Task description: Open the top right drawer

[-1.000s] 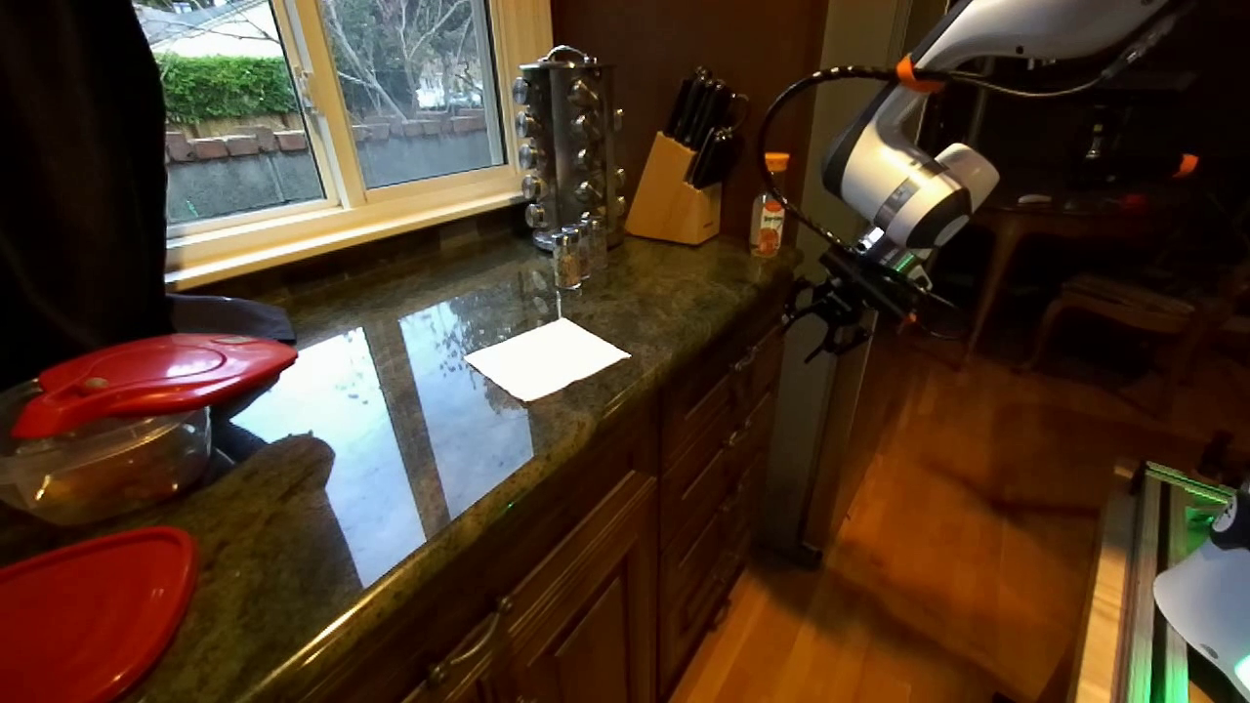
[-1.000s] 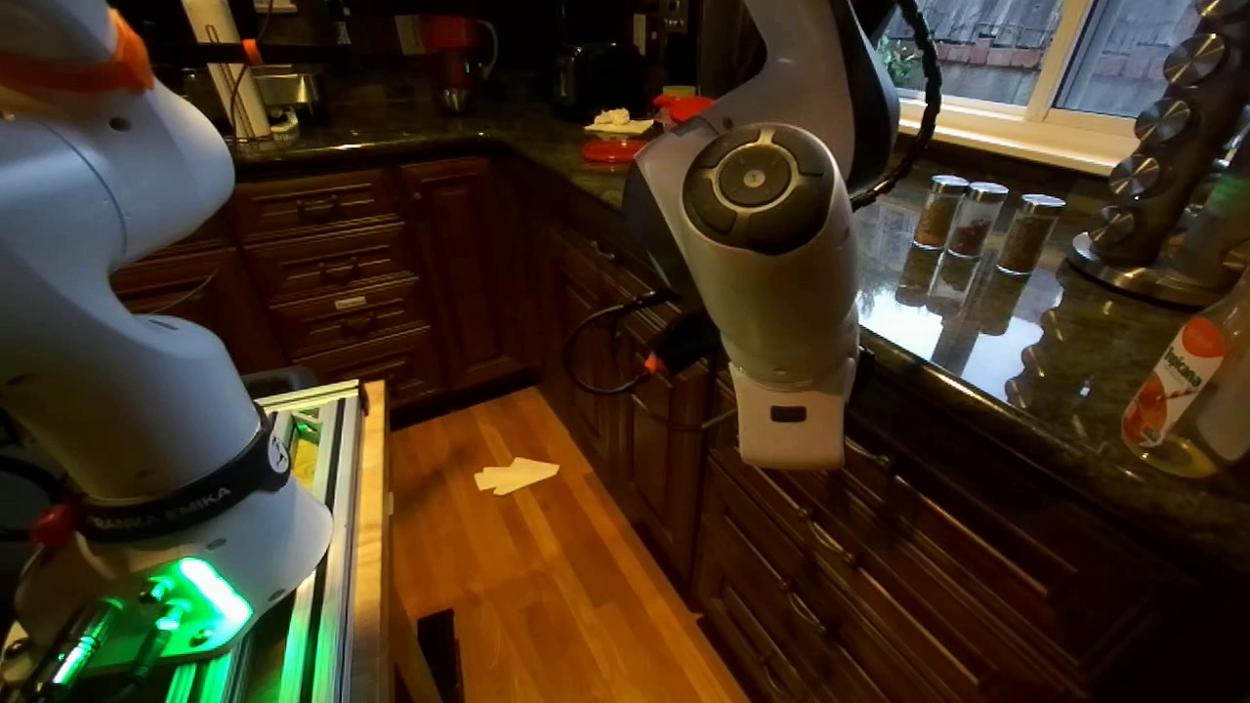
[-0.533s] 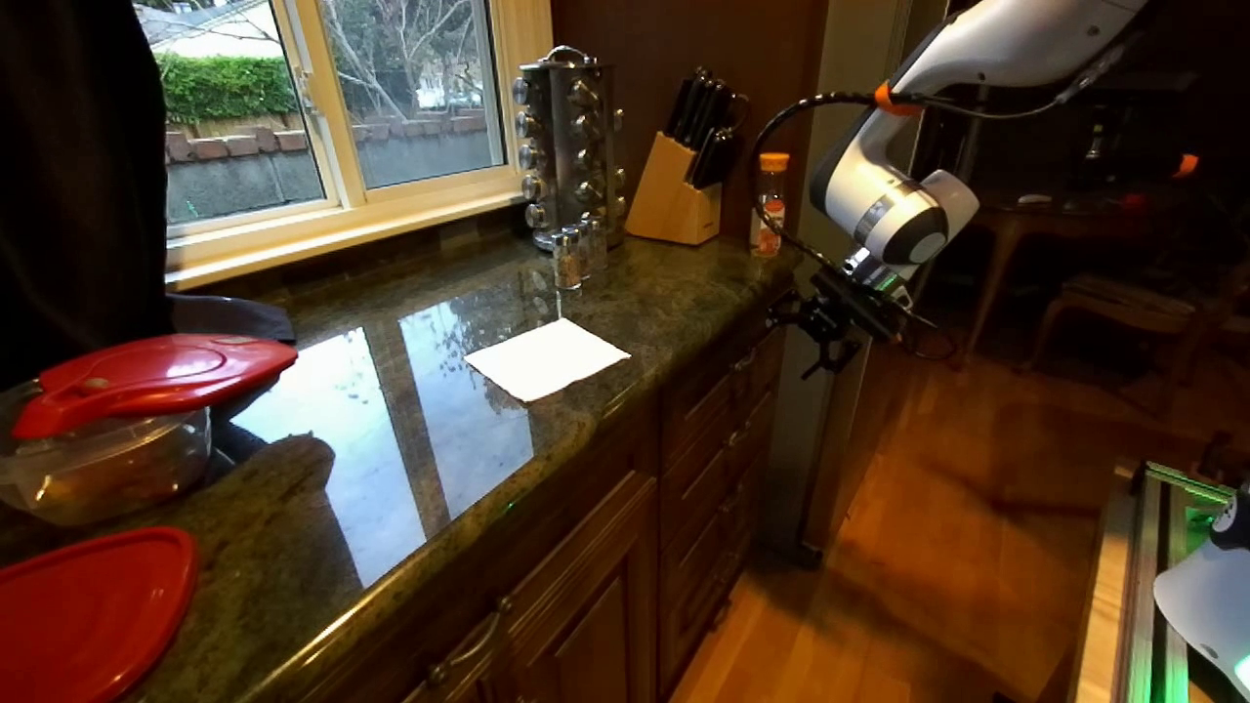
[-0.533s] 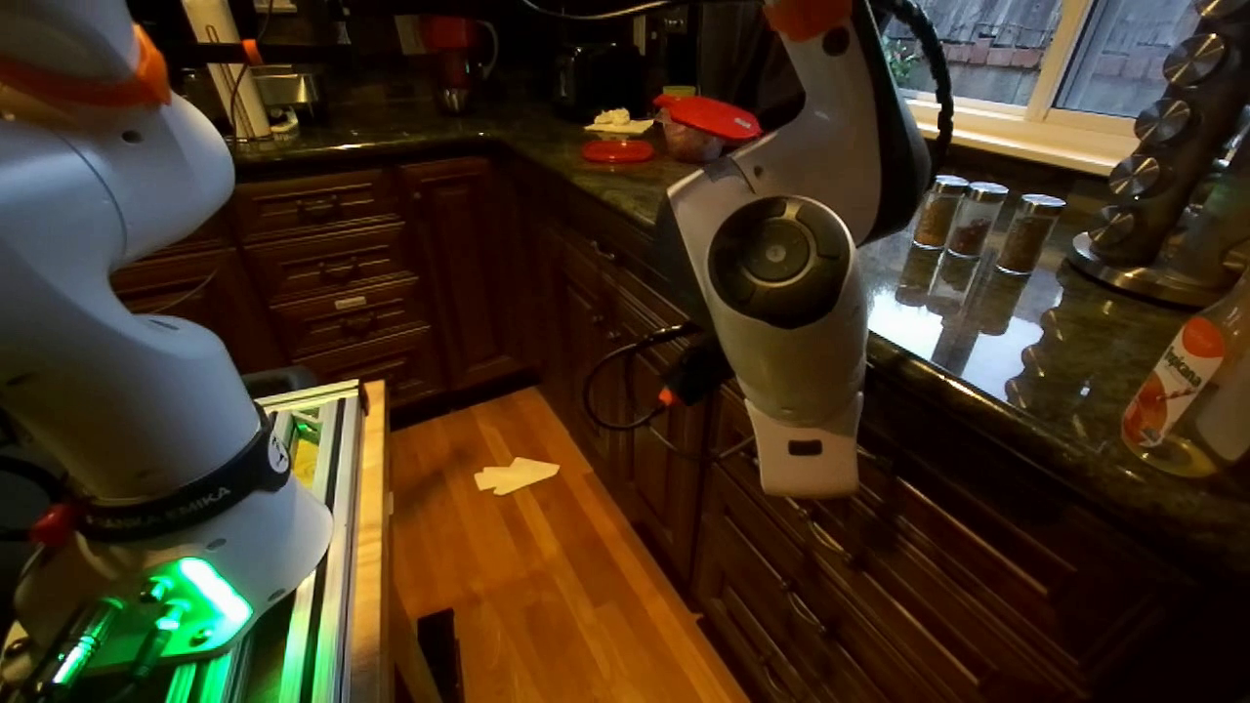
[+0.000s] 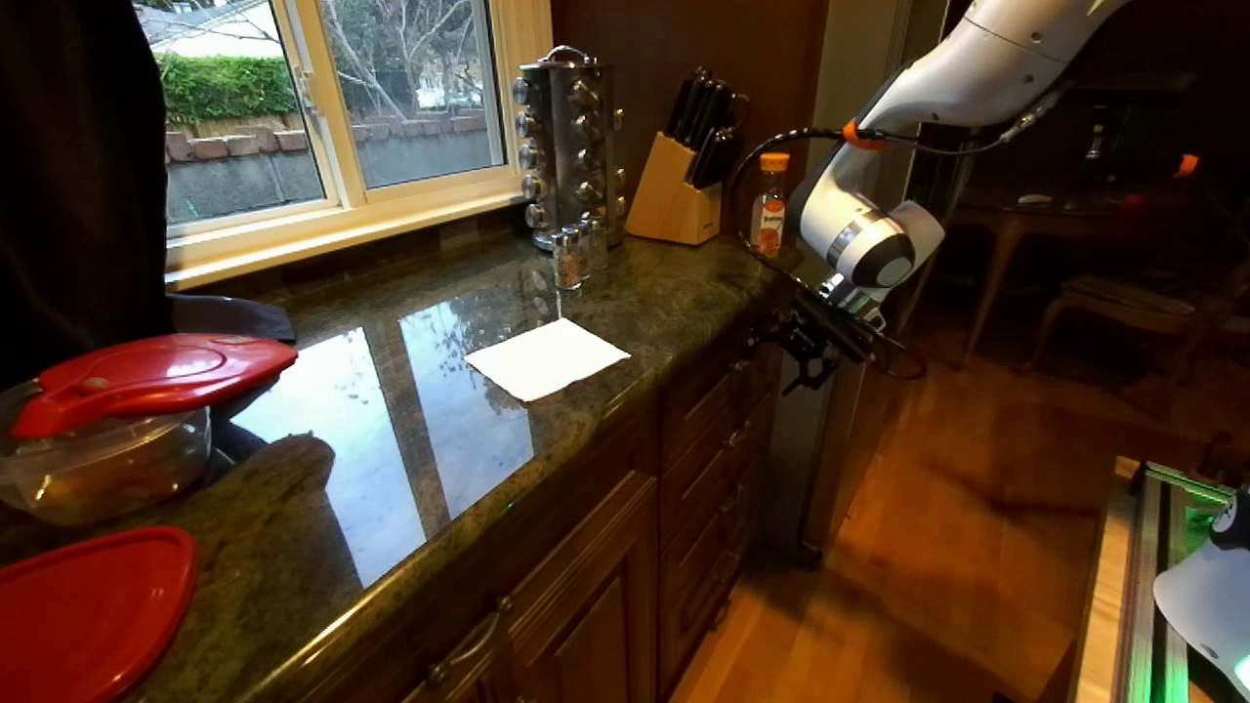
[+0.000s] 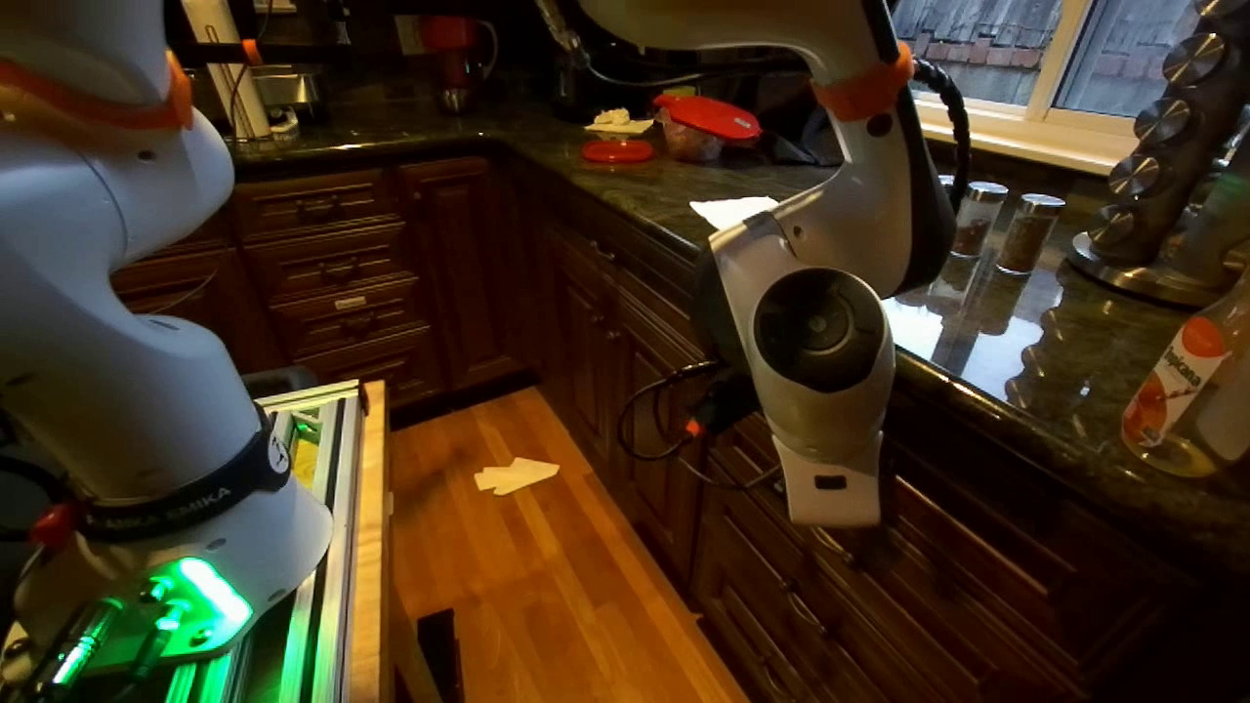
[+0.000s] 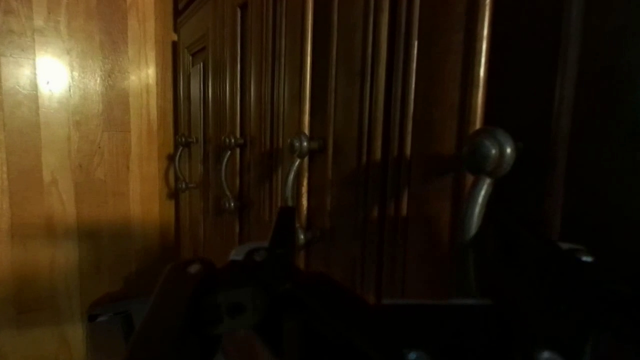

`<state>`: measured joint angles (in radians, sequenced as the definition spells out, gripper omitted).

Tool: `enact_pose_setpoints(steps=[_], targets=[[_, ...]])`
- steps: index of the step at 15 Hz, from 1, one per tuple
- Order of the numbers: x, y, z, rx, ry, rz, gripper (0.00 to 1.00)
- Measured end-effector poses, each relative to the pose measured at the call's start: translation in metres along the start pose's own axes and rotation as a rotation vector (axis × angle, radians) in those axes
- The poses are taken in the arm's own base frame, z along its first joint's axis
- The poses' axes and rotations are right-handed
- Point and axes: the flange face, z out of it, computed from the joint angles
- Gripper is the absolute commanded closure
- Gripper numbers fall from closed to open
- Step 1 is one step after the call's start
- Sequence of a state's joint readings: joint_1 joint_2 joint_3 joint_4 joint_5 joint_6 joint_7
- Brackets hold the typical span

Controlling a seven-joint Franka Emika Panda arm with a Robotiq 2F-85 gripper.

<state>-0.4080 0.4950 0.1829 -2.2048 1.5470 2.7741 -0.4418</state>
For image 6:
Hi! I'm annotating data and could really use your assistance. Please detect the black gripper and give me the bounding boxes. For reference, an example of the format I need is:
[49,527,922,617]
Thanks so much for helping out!
[801,514,904,582]

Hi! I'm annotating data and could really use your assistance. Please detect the narrow dark wooden drawer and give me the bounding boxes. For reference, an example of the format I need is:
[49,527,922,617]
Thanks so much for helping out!
[239,228,413,290]
[265,268,427,332]
[230,168,408,238]
[289,318,439,395]

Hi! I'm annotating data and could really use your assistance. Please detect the crumpled white paper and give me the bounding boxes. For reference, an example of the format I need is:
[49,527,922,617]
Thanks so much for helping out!
[469,452,562,501]

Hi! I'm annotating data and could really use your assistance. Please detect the glass spice jar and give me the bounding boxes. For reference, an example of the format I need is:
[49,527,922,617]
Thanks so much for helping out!
[952,177,1017,263]
[996,193,1072,280]

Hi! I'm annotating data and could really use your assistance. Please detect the flat white paper sheet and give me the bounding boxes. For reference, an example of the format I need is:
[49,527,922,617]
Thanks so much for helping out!
[684,193,784,234]

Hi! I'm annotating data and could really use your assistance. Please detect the white bottle orange label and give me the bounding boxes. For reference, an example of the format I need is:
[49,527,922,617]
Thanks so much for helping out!
[1118,268,1250,478]

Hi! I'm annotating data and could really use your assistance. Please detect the red bowl on counter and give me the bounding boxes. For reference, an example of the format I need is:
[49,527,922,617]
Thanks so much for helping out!
[651,85,770,168]

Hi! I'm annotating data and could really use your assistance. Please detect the white food item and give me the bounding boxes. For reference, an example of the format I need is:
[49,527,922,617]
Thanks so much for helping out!
[582,106,658,139]

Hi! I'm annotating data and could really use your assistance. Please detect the metal spice rack carousel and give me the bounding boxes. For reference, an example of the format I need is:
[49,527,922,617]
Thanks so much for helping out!
[1068,0,1250,314]

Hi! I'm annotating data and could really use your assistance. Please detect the white framed window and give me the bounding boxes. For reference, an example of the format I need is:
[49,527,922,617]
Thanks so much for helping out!
[890,0,1207,180]

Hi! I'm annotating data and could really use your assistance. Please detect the red kettle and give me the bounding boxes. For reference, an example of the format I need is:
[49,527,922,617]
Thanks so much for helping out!
[417,11,499,115]

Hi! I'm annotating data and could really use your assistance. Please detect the white slanted board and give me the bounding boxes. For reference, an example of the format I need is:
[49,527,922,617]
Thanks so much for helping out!
[181,0,273,146]

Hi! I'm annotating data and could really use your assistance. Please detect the black rod orange tip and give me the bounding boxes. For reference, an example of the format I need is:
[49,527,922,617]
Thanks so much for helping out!
[161,35,265,69]

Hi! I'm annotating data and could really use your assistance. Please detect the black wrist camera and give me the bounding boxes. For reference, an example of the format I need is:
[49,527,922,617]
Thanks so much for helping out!
[684,366,775,445]

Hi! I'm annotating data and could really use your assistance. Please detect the aluminium frame robot cart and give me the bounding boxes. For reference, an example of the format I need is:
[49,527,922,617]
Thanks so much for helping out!
[167,374,395,703]

